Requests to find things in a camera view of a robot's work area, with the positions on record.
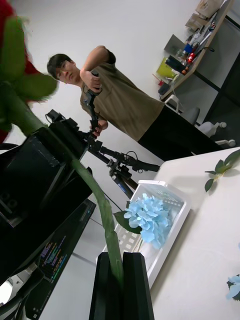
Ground red rose with green stem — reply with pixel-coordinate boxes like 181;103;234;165
0;0;125;291

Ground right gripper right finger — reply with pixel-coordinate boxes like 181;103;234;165
122;251;155;320

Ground person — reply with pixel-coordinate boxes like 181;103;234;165
46;45;223;161

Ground person's left hand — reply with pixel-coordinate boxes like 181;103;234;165
83;70;103;95

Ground wooden shelf with tools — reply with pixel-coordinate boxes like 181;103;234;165
152;0;236;101

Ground white wheeled chair base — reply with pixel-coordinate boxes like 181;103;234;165
199;121;237;149

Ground grey office chair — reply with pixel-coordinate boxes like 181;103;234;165
183;106;201;126

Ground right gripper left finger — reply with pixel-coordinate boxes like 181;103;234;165
89;251;114;320

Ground shallow white box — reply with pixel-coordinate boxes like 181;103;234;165
96;179;192;288

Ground person's left forearm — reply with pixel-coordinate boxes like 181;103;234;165
79;45;116;76

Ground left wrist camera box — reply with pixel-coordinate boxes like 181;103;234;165
45;109;67;125

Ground green leaf twig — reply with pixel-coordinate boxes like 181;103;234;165
204;149;240;193

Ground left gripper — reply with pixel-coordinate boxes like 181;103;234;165
0;119;94;226

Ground white stool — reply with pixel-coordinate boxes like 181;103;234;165
164;94;184;114

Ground pale blue hydrangea flower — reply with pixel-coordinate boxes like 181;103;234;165
113;192;174;251
226;274;240;302

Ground person's right hand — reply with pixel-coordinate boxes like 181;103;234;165
91;119;109;138

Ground large dark screen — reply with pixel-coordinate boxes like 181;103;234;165
24;198;97;320

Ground black tripod with control arm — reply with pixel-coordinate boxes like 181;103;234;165
82;69;161;200

